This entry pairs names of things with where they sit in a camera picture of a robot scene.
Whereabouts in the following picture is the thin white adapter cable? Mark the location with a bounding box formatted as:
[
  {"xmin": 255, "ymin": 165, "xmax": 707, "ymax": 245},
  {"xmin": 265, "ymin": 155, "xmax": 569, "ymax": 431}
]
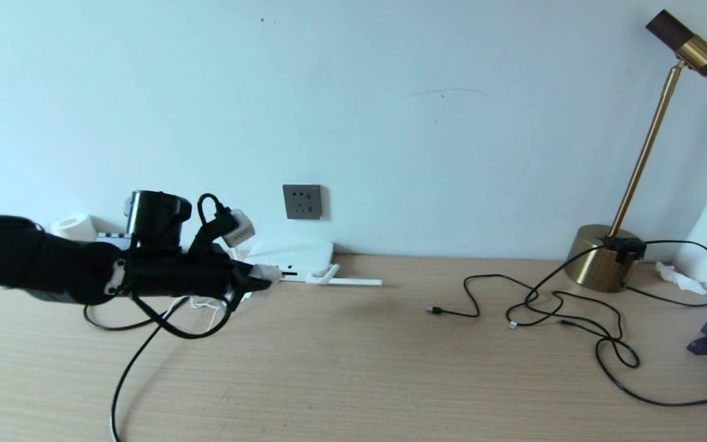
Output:
[{"xmin": 171, "ymin": 295, "xmax": 251, "ymax": 333}]

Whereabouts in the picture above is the white router with antennas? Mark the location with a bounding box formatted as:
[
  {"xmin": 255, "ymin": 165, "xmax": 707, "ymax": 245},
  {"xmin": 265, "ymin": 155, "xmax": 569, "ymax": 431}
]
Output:
[{"xmin": 240, "ymin": 241, "xmax": 384, "ymax": 287}]

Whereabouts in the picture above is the white toilet paper roll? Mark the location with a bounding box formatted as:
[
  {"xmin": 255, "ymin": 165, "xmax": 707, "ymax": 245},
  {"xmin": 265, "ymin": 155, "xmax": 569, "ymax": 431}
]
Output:
[{"xmin": 49, "ymin": 213, "xmax": 98, "ymax": 242}]

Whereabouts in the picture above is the brass desk lamp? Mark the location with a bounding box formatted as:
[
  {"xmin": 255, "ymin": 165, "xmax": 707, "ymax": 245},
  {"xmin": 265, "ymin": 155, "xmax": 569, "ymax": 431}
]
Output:
[{"xmin": 565, "ymin": 9, "xmax": 707, "ymax": 293}]

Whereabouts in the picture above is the crumpled white tissue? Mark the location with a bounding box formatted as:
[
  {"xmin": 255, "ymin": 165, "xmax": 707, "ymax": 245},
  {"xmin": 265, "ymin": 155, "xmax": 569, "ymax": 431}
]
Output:
[{"xmin": 655, "ymin": 260, "xmax": 707, "ymax": 296}]

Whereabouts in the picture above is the grey wall socket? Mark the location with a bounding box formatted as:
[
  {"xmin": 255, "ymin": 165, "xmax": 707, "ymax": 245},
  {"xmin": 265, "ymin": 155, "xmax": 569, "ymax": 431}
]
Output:
[{"xmin": 282, "ymin": 184, "xmax": 323, "ymax": 220}]

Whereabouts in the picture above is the looped black table cable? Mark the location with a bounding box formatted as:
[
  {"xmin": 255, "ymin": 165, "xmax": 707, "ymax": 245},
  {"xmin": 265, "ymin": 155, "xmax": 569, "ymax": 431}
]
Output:
[{"xmin": 83, "ymin": 302, "xmax": 164, "ymax": 333}]

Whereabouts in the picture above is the long black table cable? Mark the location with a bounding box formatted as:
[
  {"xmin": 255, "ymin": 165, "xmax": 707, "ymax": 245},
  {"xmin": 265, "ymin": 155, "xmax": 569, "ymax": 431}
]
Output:
[{"xmin": 110, "ymin": 300, "xmax": 174, "ymax": 442}]

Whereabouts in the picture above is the black three-head charging cable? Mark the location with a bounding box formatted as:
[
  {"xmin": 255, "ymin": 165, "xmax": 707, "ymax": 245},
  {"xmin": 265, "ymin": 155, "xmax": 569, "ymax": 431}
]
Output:
[{"xmin": 426, "ymin": 273, "xmax": 625, "ymax": 342}]

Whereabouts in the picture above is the black cable clip block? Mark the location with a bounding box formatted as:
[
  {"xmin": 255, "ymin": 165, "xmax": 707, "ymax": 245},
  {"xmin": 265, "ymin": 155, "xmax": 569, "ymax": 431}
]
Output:
[{"xmin": 597, "ymin": 236, "xmax": 647, "ymax": 264}]

